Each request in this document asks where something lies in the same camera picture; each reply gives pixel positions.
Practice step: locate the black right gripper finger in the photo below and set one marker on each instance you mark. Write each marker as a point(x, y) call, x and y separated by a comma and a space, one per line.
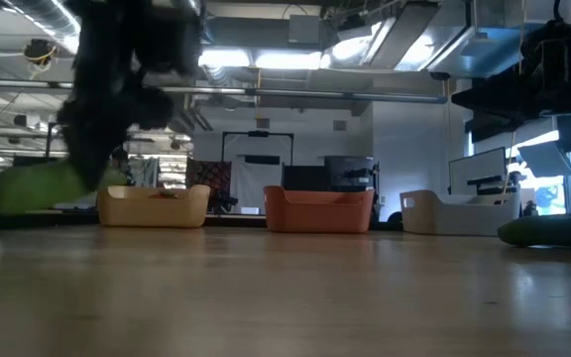
point(503, 104)

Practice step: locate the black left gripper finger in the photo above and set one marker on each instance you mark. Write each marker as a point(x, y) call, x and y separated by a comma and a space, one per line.
point(94, 139)
point(154, 109)

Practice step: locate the light green avocado toy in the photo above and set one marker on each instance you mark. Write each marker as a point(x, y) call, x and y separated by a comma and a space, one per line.
point(33, 188)

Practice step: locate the smooth dark green cucumber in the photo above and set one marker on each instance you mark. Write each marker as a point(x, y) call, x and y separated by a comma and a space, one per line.
point(553, 231)

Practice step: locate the grey tilted panel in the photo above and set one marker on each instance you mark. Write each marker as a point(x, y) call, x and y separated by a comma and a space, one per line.
point(545, 158)

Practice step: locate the monitor with white screen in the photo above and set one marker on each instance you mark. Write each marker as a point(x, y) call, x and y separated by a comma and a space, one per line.
point(476, 171)

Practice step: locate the dark patterned cloth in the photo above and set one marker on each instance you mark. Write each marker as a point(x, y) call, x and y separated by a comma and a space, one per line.
point(211, 173)

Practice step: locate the ceiling light panel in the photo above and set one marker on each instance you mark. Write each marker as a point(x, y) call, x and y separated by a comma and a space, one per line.
point(226, 58)
point(288, 59)

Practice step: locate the black ceiling device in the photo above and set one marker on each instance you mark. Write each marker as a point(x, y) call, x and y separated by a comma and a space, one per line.
point(40, 51)

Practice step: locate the yellow plastic basket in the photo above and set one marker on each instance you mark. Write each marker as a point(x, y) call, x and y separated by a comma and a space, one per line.
point(154, 213)

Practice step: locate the white backdrop sheet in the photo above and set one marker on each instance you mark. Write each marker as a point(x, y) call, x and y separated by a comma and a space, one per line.
point(238, 178)

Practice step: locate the white plastic basket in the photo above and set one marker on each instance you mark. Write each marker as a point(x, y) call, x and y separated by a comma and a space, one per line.
point(464, 220)

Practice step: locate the grey ceiling pipe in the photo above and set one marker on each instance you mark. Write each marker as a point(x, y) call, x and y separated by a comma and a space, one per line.
point(290, 92)

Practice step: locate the grey ceiling box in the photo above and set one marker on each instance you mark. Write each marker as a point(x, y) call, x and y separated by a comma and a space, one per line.
point(304, 29)

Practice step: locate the orange plastic basket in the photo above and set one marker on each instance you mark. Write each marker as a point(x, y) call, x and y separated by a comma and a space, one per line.
point(315, 215)

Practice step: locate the blue-grey rectangular ceiling duct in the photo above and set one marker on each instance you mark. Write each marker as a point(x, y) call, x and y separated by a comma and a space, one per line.
point(484, 49)

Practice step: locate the black background rig frame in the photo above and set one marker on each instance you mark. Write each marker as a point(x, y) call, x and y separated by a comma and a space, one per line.
point(258, 133)

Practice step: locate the square wall vent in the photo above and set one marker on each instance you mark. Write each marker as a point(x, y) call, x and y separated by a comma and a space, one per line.
point(262, 123)
point(339, 125)

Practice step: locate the black frame knob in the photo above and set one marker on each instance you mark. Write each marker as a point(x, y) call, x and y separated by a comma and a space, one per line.
point(394, 222)

